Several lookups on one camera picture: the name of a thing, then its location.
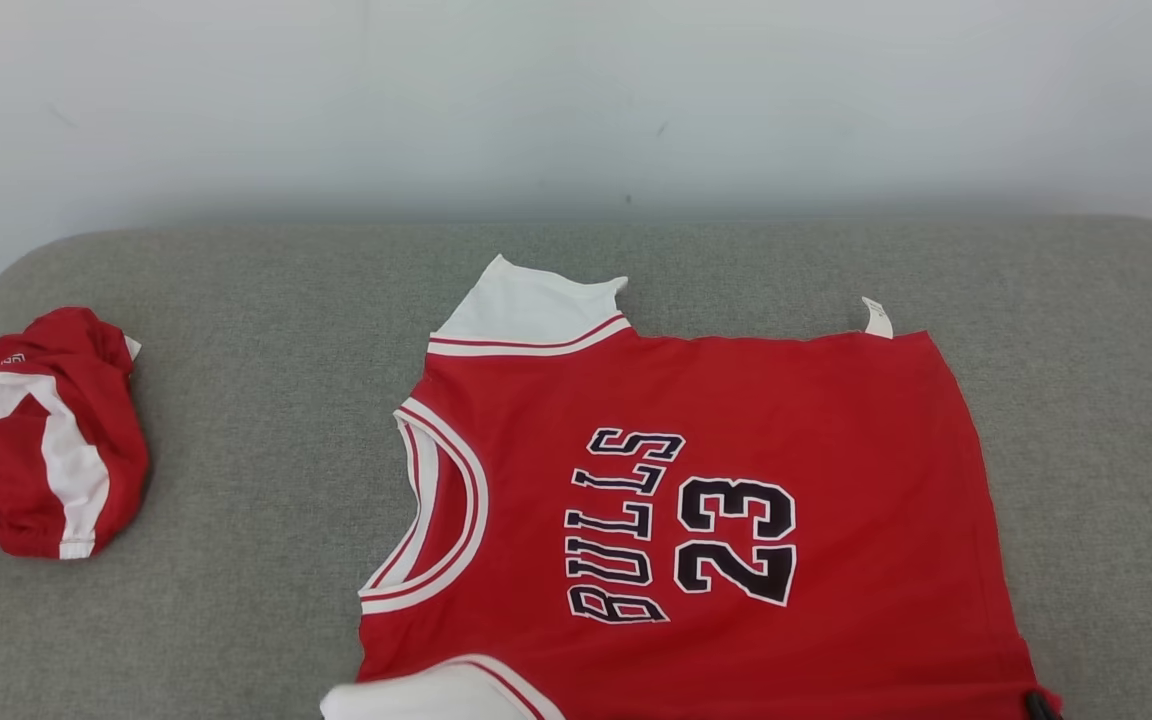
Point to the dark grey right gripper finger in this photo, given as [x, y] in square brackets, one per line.
[1043, 708]

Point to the red Bulls basketball jersey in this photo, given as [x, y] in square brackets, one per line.
[836, 450]

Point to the red white Bulls shorts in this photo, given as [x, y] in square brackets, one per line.
[26, 470]

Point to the grey fabric sofa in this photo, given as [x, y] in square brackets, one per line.
[236, 400]

